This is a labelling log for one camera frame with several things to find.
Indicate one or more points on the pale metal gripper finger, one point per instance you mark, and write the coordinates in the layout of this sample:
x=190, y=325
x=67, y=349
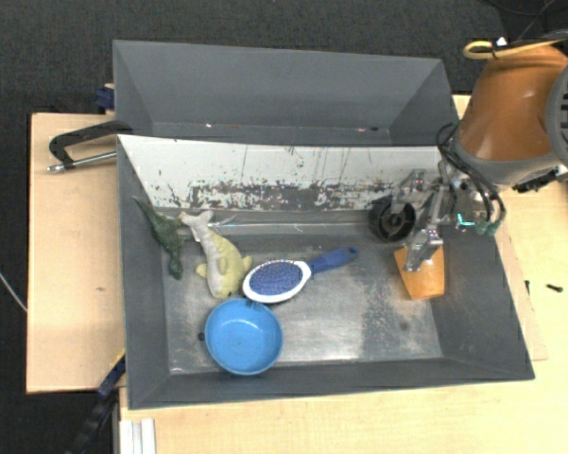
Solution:
x=417, y=183
x=425, y=249

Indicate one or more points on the orange block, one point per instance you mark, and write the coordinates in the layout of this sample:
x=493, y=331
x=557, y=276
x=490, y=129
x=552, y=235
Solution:
x=425, y=279

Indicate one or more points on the black ribbed wheel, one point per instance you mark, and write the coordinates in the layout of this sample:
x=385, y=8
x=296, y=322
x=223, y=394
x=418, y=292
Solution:
x=391, y=220

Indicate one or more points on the small black screw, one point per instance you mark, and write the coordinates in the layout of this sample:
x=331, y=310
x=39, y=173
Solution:
x=555, y=288

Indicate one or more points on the grey metal bin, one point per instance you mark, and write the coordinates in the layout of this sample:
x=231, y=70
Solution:
x=312, y=329

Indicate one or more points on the blue and white hairbrush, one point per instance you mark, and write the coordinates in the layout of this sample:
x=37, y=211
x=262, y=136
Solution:
x=276, y=279

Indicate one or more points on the blue bowl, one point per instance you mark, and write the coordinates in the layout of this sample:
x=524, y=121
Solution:
x=243, y=336

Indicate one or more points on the pale plush fish toy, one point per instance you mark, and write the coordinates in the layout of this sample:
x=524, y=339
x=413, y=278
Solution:
x=219, y=258

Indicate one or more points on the green toy dinosaur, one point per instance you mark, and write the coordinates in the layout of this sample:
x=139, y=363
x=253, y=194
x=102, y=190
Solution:
x=167, y=234

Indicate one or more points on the black cylinder on white bracket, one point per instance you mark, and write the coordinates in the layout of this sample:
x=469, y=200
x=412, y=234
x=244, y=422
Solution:
x=534, y=183

